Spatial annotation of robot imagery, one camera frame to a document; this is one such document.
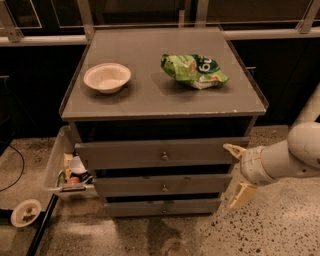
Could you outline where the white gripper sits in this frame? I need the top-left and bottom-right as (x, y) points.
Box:
(223, 143), (276, 209)

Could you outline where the grey top drawer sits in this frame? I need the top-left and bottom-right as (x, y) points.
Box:
(75, 137), (249, 170)

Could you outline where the grey drawer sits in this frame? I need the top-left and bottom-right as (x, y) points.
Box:
(75, 137), (249, 170)
(105, 198), (221, 217)
(94, 174), (232, 197)

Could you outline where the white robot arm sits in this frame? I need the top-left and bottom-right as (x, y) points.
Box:
(223, 85), (320, 209)

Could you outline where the grey bottom drawer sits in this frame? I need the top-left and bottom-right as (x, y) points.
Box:
(105, 198), (221, 217)

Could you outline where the grey drawer cabinet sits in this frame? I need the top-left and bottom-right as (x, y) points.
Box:
(60, 28), (268, 206)

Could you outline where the grey middle drawer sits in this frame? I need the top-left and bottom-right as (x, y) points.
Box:
(94, 174), (232, 197)

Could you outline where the green chip bag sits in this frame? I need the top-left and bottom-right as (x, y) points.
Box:
(161, 54), (229, 90)

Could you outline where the white paper bowl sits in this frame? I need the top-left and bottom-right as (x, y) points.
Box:
(83, 63), (131, 94)

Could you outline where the white cup in bin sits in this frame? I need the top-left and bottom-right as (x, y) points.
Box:
(69, 156), (86, 175)

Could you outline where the clear plastic storage bin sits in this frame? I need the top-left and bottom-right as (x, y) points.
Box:
(44, 126), (97, 200)

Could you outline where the black bar on floor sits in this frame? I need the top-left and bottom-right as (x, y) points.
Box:
(26, 194), (59, 256)

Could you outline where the small bowl on floor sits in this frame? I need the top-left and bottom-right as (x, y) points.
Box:
(10, 199), (41, 228)

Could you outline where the black floor cable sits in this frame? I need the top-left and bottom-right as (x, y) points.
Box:
(0, 141), (26, 193)

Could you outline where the metal railing frame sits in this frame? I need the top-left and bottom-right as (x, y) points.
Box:
(0, 0), (320, 45)

